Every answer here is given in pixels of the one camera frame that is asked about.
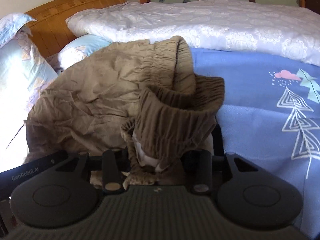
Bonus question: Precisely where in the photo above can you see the brown linen pants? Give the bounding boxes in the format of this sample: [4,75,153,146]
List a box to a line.
[25,36,225,187]

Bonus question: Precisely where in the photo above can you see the blue patterned bed sheet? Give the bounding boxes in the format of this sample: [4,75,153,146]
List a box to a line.
[191,48,319,238]

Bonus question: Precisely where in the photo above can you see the small blue floral pillow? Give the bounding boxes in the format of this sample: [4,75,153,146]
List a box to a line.
[57,35,112,70]

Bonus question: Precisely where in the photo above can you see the wooden headboard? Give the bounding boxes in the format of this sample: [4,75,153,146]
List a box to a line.
[26,0,126,58]

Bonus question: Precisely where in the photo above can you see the blue quilted pillow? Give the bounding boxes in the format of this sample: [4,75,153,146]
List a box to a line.
[0,12,37,48]

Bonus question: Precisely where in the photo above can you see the white pink quilt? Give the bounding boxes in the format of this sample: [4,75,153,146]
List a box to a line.
[66,0,319,66]

